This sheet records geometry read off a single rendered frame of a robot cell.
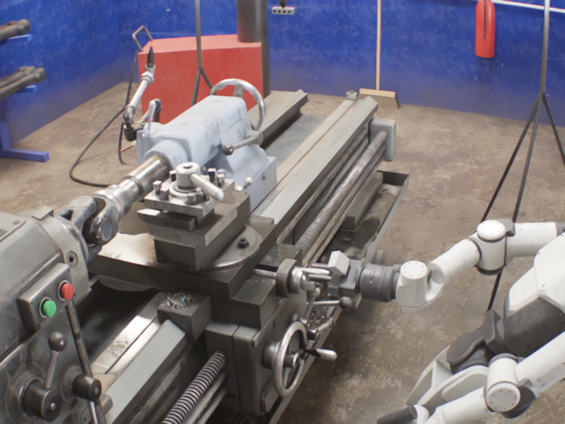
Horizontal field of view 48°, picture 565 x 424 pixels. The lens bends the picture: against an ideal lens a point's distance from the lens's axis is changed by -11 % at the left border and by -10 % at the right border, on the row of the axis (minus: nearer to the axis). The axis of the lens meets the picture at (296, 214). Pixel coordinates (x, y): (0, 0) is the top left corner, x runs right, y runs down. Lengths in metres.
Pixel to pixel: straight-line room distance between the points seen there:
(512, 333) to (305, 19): 4.69
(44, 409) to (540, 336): 1.10
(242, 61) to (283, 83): 1.59
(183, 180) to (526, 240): 0.88
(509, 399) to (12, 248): 1.05
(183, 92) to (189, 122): 2.71
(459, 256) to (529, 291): 0.23
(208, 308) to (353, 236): 1.30
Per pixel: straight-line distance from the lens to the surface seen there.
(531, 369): 1.51
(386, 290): 1.66
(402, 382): 2.82
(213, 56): 4.70
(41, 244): 1.20
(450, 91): 5.84
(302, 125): 3.28
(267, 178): 2.29
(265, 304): 1.76
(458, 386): 1.73
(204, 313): 1.77
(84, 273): 1.52
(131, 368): 1.60
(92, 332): 1.95
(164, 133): 2.02
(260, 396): 1.89
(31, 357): 1.17
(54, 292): 1.16
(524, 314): 1.62
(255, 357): 1.79
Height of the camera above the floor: 1.85
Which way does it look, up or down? 27 degrees down
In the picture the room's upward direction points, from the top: 1 degrees counter-clockwise
